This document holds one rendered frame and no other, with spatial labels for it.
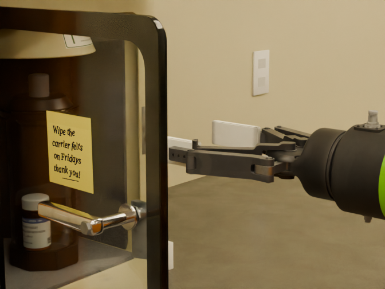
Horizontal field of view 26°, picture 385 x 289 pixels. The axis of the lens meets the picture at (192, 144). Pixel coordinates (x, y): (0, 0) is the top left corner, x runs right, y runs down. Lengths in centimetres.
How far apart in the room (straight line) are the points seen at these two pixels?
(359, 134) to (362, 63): 183
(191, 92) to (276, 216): 43
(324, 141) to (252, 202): 93
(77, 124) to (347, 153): 27
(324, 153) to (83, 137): 24
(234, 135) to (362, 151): 24
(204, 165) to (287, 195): 97
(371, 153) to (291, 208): 93
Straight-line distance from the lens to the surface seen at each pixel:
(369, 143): 84
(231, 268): 140
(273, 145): 90
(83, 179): 84
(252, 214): 170
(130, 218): 79
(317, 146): 87
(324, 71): 247
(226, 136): 103
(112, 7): 114
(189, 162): 89
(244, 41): 212
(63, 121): 86
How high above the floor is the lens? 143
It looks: 12 degrees down
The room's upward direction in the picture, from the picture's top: straight up
